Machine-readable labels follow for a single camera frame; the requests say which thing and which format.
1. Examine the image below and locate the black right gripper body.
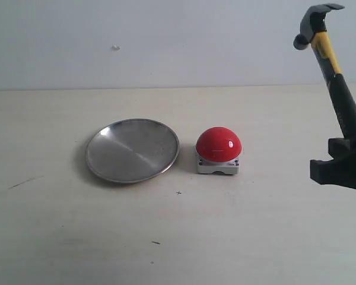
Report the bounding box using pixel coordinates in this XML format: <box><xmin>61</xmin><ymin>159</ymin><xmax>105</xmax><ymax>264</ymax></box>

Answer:
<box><xmin>309</xmin><ymin>138</ymin><xmax>356</xmax><ymax>190</ymax></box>

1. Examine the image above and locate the black yellow claw hammer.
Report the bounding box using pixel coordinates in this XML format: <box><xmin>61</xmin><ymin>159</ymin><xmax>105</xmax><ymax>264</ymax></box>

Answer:
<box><xmin>293</xmin><ymin>3</ymin><xmax>356</xmax><ymax>140</ymax></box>

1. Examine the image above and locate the red dome push button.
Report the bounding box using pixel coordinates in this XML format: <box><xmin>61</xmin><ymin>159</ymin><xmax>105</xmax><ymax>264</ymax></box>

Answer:
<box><xmin>195</xmin><ymin>126</ymin><xmax>243</xmax><ymax>175</ymax></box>

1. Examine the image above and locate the round steel plate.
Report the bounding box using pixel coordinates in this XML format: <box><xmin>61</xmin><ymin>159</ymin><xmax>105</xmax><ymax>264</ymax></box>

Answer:
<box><xmin>85</xmin><ymin>118</ymin><xmax>180</xmax><ymax>184</ymax></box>

